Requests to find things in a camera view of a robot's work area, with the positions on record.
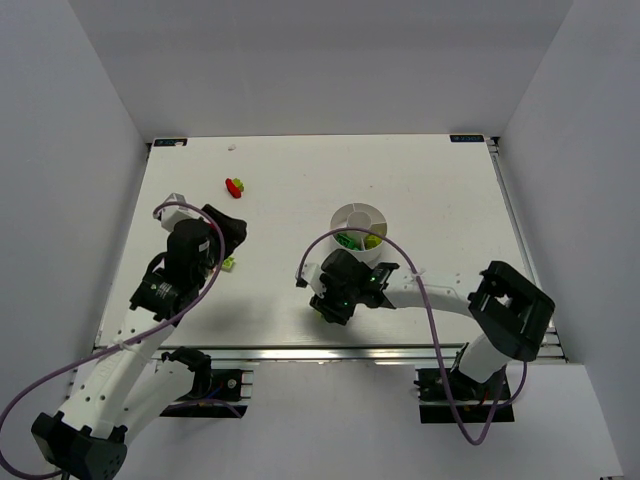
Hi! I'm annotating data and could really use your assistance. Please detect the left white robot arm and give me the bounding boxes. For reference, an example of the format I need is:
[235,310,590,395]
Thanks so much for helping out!
[31,200,247,479]

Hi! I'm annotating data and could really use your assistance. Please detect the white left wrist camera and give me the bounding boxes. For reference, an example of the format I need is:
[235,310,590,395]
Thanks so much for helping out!
[153,193,200,233]

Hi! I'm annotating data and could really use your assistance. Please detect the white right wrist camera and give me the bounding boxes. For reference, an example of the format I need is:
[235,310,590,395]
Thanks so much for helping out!
[296,263,326,297]

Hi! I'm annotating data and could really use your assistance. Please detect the red curved lego with green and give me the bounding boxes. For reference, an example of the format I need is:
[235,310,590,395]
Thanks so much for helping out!
[225,178,244,199]

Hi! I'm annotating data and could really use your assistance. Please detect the dark green lego plate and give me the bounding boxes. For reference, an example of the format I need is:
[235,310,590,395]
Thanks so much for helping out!
[334,232,361,251]

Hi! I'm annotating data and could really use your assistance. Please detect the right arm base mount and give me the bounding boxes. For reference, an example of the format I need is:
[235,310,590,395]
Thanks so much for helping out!
[414,368,515,424]

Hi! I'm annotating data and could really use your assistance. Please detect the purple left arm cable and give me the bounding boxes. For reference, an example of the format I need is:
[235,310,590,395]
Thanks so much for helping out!
[0,202,225,476]

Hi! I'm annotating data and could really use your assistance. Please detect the blue label sticker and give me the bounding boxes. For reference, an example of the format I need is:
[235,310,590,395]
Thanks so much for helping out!
[449,134,485,143]
[152,138,188,148]

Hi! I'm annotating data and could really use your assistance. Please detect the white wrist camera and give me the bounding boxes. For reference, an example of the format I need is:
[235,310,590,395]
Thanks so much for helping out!
[153,193,200,233]
[296,263,326,297]

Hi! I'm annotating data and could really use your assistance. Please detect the blue label sticker right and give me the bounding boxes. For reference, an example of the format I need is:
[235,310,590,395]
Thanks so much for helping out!
[449,134,485,143]

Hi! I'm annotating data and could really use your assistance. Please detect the aluminium table front rail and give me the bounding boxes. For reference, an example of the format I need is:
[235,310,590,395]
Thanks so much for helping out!
[92,344,569,365]

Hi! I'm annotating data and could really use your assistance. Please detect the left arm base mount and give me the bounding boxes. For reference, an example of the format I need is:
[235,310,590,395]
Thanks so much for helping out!
[156,347,254,419]

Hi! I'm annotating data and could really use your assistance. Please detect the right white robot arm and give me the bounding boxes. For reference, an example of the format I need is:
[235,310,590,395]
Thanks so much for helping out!
[296,249,556,384]

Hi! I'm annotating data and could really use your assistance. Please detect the blue label sticker left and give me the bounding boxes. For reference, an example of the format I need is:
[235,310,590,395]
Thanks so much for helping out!
[152,138,188,148]

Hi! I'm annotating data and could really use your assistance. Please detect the white round divided container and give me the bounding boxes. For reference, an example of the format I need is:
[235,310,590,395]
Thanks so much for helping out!
[329,203,388,265]

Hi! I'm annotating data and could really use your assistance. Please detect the lime green lego plate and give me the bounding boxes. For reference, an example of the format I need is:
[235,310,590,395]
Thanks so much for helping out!
[221,256,235,272]

